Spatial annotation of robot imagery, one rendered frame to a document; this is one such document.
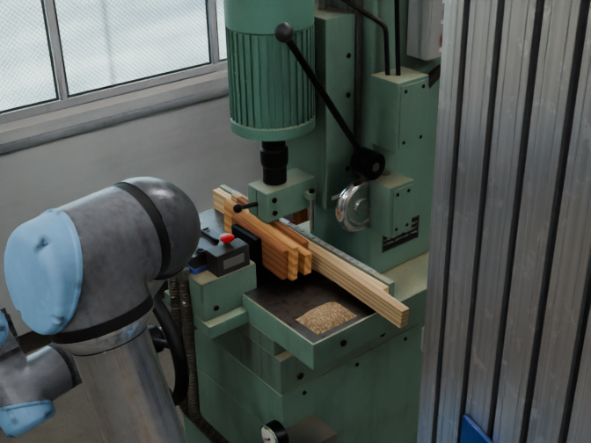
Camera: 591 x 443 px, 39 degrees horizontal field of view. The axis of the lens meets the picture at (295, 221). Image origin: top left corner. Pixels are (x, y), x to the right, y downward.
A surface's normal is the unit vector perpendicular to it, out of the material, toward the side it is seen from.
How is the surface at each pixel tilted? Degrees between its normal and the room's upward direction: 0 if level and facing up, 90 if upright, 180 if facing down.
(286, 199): 90
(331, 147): 90
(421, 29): 90
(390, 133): 90
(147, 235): 65
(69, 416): 0
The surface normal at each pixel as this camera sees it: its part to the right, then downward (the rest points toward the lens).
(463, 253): -0.92, 0.20
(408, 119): 0.62, 0.36
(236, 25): -0.65, 0.36
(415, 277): -0.02, -0.88
